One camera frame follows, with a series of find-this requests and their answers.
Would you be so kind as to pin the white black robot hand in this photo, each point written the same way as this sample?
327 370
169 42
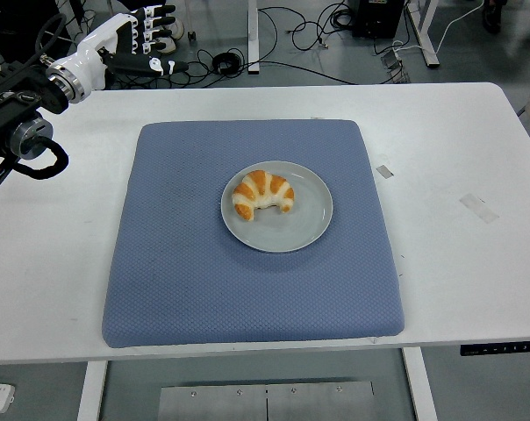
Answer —
94 48

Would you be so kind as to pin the striped croissant bread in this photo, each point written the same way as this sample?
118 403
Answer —
258 188

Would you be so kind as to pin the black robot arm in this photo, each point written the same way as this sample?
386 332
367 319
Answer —
15 101

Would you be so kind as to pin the grey round plate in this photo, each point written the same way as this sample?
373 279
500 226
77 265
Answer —
300 228

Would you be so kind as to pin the grey metal plate with screws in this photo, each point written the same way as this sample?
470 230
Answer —
265 403

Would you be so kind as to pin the person's white shoe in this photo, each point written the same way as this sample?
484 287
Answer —
180 28
170 47

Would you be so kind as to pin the large black equipment case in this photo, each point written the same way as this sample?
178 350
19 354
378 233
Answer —
10 26

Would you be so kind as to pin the chair leg with caster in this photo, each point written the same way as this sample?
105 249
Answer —
191 35

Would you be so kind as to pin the white straight desk leg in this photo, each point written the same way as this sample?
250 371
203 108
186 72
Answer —
253 35

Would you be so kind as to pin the black equipment box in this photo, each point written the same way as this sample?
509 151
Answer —
377 17

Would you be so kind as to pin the blue quilted mat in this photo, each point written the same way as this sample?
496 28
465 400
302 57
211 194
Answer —
247 289

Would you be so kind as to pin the grey metal floor device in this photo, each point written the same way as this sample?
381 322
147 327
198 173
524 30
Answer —
396 66

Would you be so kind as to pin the small tape strip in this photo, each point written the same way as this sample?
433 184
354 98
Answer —
384 172

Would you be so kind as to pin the white slanted desk leg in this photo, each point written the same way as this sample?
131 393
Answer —
425 35

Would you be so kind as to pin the white table leg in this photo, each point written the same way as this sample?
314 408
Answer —
91 390
420 386

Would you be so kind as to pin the person's dark shoe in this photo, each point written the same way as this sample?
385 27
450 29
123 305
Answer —
493 17

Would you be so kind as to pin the large tape strip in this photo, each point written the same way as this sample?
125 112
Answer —
479 208

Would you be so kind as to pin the black table control panel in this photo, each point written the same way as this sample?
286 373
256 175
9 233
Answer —
502 348

